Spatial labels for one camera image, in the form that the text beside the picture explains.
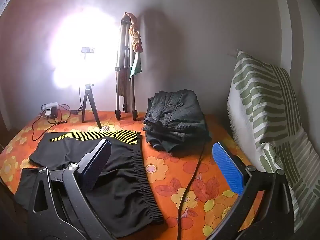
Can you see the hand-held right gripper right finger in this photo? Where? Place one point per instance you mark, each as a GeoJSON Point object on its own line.
{"type": "Point", "coordinates": [227, 170]}

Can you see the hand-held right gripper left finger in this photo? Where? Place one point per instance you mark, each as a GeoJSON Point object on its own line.
{"type": "Point", "coordinates": [96, 160]}

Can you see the black pants with yellow print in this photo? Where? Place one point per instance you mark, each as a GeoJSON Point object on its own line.
{"type": "Point", "coordinates": [125, 180]}

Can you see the stack of folded dark pants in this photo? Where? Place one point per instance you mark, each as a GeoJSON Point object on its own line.
{"type": "Point", "coordinates": [175, 120]}

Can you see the orange floral bed sheet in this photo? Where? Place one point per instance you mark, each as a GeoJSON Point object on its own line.
{"type": "Point", "coordinates": [170, 180]}

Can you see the black power adapter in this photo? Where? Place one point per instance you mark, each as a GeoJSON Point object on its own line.
{"type": "Point", "coordinates": [52, 113]}

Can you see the small black tripod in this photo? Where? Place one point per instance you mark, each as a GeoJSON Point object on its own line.
{"type": "Point", "coordinates": [87, 93]}

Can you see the white power strip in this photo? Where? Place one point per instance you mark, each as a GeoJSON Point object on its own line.
{"type": "Point", "coordinates": [50, 104]}

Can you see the green striped white pillow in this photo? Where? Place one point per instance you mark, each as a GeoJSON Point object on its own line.
{"type": "Point", "coordinates": [262, 105]}

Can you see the tall folded tripod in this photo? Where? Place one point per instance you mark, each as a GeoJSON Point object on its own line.
{"type": "Point", "coordinates": [122, 62]}

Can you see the orange and green hanging cloth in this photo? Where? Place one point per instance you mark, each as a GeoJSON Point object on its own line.
{"type": "Point", "coordinates": [136, 40]}

